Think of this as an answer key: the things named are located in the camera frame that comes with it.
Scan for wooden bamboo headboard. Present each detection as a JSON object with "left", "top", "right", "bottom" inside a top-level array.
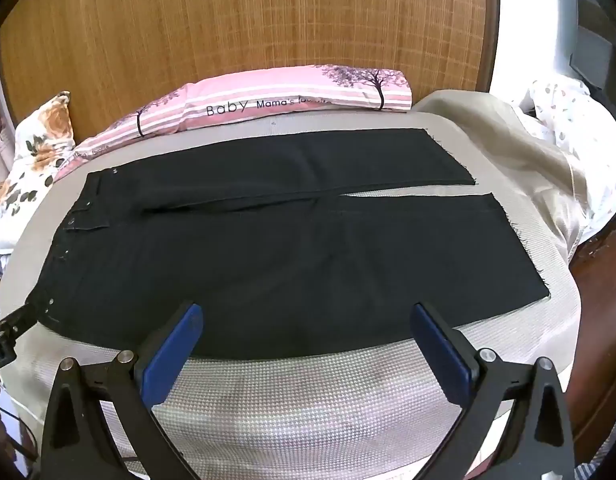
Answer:
[{"left": 0, "top": 0, "right": 498, "bottom": 139}]

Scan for black monitor on wall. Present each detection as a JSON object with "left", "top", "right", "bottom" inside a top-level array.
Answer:
[{"left": 570, "top": 0, "right": 616, "bottom": 114}]

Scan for black pants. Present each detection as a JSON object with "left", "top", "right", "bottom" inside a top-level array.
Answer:
[{"left": 27, "top": 128, "right": 548, "bottom": 360}]

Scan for white dotted quilt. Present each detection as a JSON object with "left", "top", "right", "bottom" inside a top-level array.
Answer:
[{"left": 519, "top": 74, "right": 616, "bottom": 242}]

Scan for beige satin blanket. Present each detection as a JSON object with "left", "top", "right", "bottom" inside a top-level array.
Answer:
[{"left": 413, "top": 90, "right": 592, "bottom": 261}]

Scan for floral orange white pillow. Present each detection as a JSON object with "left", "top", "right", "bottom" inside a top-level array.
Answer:
[{"left": 0, "top": 91, "right": 76, "bottom": 255}]

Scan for pink striped Baby pillow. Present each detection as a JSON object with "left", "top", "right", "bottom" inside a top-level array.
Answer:
[{"left": 58, "top": 64, "right": 413, "bottom": 179}]

